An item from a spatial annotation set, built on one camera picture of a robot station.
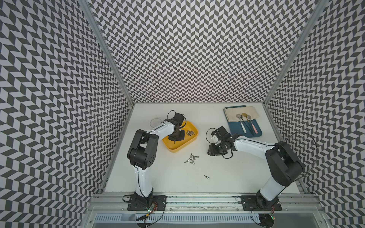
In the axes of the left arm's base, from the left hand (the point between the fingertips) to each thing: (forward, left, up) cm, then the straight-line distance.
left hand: (178, 138), depth 97 cm
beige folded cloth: (+21, -40, +2) cm, 45 cm away
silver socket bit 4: (-16, -9, -3) cm, 19 cm away
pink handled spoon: (+19, -54, 0) cm, 57 cm away
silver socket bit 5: (-25, -18, -2) cm, 30 cm away
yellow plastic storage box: (-5, -7, +6) cm, 11 cm away
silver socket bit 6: (+5, -7, 0) cm, 9 cm away
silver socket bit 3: (-16, -6, 0) cm, 17 cm away
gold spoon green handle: (+22, -52, -1) cm, 57 cm away
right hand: (-12, -21, 0) cm, 24 cm away
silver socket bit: (-12, -12, -2) cm, 17 cm away
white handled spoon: (+20, -45, +1) cm, 50 cm away
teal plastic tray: (+9, -50, -1) cm, 51 cm away
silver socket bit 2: (-12, -8, -1) cm, 15 cm away
